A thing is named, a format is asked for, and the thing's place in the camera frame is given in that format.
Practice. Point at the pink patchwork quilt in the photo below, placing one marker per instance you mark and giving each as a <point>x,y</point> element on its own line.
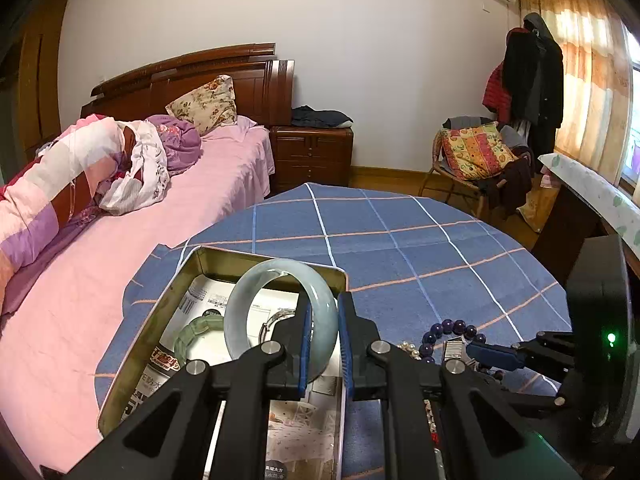
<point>45,195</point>

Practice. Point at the wooden wardrobe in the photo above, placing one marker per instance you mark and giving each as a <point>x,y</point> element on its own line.
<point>40,70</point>

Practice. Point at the window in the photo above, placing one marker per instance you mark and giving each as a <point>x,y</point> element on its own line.
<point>634,125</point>

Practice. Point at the dark folded clothes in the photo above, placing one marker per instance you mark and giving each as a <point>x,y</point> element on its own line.
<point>320,117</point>

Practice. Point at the floral pillow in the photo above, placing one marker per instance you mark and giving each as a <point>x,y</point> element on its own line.
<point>205,102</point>

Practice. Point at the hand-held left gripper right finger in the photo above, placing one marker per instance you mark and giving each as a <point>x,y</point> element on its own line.
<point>345,355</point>

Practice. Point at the purple garment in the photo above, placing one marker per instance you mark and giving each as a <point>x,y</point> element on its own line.
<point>180,142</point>

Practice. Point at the wooden chair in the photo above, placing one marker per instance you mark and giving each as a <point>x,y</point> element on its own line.
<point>450,185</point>

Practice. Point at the dark garment on chair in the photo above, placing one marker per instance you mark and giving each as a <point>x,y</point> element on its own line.
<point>510,182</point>

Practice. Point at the wooden bed headboard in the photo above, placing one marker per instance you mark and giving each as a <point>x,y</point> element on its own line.
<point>250,85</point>

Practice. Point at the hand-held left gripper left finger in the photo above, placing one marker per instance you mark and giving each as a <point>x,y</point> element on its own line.
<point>302,355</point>

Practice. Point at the black hanging coat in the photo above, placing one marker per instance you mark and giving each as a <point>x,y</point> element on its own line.
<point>537,75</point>

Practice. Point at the dark wooden desk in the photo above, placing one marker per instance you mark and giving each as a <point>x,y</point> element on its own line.
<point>565,225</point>

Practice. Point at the blue checked tablecloth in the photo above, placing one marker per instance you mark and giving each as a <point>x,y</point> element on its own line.
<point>375,260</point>

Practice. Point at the thin silver bangle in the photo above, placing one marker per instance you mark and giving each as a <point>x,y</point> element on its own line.
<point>280,316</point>

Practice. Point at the pale green jade bangle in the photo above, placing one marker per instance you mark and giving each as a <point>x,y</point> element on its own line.
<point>240,305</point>

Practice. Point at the red hanging jacket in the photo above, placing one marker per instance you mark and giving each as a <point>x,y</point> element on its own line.
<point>497,92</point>

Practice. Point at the colourful patchwork cushion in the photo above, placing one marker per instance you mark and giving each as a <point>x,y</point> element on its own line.
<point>475,152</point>

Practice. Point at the bed with pink sheet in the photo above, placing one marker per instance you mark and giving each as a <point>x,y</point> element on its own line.
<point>200,200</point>

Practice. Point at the wooden nightstand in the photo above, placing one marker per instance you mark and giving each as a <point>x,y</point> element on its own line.
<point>310,155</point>

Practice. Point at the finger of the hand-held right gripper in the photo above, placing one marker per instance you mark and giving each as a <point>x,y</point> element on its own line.
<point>492,355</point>
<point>540,402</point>

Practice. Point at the orange patterned curtain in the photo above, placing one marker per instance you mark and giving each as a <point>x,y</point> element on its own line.
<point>585,85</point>

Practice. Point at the printed paper leaflet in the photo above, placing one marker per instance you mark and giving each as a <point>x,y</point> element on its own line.
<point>300,435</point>

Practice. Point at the metal tin box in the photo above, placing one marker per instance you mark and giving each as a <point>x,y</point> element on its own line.
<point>210,261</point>

